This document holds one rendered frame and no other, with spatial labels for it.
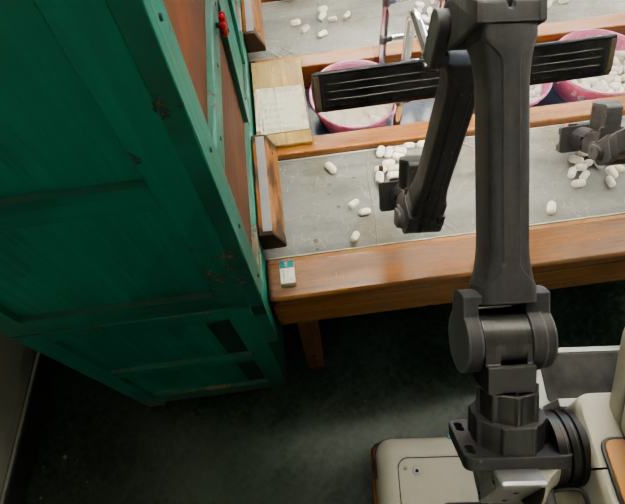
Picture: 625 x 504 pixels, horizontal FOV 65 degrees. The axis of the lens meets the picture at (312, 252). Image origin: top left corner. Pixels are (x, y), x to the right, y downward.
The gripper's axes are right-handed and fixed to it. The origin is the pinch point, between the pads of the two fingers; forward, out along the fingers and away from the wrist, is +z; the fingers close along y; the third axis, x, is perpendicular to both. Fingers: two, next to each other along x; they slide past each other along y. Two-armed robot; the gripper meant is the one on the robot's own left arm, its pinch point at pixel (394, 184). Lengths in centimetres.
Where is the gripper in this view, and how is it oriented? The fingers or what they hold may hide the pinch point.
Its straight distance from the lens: 116.9
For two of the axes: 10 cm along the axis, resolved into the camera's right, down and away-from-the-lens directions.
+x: 1.1, 9.1, 3.9
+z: -0.5, -3.9, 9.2
